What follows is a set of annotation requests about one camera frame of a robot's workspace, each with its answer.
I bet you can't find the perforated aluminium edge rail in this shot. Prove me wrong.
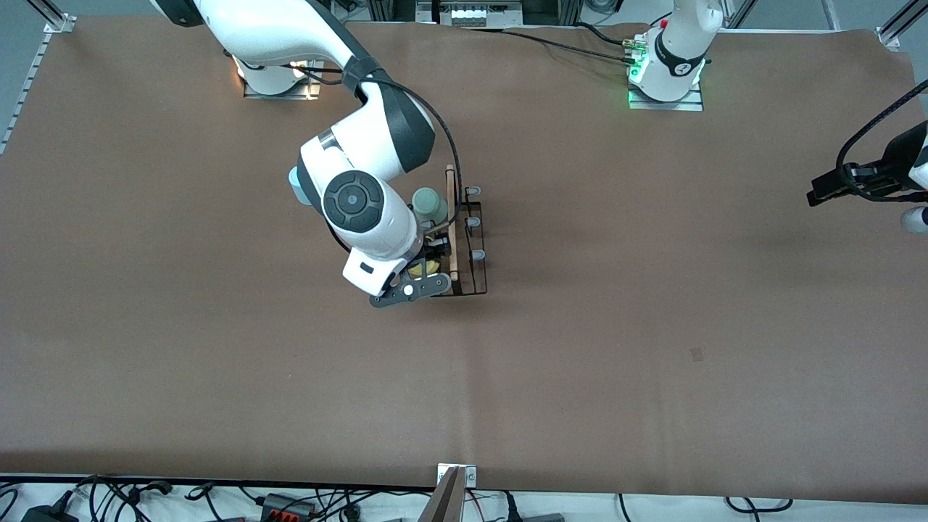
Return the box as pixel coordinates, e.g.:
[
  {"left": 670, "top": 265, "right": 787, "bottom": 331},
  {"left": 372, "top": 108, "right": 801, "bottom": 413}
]
[{"left": 0, "top": 33, "right": 53, "bottom": 154}]

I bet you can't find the small metal mounting bracket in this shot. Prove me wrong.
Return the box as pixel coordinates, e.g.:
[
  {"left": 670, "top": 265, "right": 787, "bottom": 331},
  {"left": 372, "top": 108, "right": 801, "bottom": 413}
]
[{"left": 437, "top": 464, "right": 478, "bottom": 488}]

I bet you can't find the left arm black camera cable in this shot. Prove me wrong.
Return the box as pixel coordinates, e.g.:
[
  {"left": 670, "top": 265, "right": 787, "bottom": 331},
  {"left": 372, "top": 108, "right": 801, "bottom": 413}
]
[{"left": 835, "top": 78, "right": 928, "bottom": 204}]

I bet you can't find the brown table cover sheet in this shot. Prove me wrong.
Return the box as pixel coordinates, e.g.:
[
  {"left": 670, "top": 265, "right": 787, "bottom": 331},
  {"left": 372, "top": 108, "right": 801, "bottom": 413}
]
[{"left": 0, "top": 16, "right": 928, "bottom": 506}]

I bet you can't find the aluminium frame profile with bracket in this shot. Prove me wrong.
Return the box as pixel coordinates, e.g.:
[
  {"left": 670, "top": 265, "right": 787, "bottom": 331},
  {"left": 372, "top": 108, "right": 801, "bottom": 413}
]
[
  {"left": 876, "top": 0, "right": 928, "bottom": 50},
  {"left": 29, "top": 0, "right": 75, "bottom": 34}
]

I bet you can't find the black wire cup holder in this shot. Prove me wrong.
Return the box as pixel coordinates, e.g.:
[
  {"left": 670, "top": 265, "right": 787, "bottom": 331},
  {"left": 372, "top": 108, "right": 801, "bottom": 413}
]
[{"left": 428, "top": 164, "right": 488, "bottom": 297}]

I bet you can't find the short black base cable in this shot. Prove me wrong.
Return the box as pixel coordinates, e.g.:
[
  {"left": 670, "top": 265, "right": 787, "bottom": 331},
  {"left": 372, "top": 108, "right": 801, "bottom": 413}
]
[{"left": 576, "top": 22, "right": 631, "bottom": 46}]

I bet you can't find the pale green plastic cup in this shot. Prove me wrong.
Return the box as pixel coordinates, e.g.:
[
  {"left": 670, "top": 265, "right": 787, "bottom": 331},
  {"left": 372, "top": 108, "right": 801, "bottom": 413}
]
[{"left": 412, "top": 187, "right": 449, "bottom": 225}]

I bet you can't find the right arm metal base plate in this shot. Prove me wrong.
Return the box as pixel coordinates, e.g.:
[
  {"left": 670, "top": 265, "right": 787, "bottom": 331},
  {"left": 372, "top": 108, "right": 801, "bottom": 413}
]
[{"left": 243, "top": 62, "right": 325, "bottom": 100}]

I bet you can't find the grey camera support beam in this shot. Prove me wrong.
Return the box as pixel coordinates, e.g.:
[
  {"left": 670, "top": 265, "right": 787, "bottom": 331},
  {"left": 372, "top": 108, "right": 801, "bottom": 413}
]
[{"left": 417, "top": 468, "right": 468, "bottom": 522}]

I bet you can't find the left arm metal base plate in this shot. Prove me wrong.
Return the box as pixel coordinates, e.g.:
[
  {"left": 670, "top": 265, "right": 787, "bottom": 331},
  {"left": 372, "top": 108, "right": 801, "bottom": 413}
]
[{"left": 628, "top": 83, "right": 705, "bottom": 112}]

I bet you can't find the metal terminal block unit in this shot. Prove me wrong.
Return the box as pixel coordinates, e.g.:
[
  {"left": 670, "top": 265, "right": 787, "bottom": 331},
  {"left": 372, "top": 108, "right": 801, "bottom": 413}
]
[{"left": 433, "top": 0, "right": 524, "bottom": 27}]

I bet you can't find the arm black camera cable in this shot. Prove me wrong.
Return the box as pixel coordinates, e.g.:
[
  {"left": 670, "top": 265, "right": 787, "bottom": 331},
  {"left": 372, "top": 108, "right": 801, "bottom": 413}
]
[
  {"left": 290, "top": 64, "right": 463, "bottom": 254},
  {"left": 835, "top": 78, "right": 928, "bottom": 204}
]

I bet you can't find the black orange connector box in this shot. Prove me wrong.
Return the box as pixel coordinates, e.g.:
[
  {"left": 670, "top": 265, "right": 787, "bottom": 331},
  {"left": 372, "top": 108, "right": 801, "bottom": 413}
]
[{"left": 260, "top": 493, "right": 318, "bottom": 520}]

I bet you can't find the long black base cable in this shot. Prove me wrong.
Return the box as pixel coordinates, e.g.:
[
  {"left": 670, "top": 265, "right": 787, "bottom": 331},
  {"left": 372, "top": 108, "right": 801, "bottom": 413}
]
[{"left": 464, "top": 24, "right": 639, "bottom": 67}]

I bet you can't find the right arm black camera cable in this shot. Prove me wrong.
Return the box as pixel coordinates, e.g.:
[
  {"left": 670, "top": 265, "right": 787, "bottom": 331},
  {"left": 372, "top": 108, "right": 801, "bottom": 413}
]
[{"left": 290, "top": 64, "right": 463, "bottom": 254}]

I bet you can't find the black power adapter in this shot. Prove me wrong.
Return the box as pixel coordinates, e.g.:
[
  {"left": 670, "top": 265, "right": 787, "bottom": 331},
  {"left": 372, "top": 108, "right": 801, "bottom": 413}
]
[{"left": 20, "top": 502, "right": 80, "bottom": 522}]

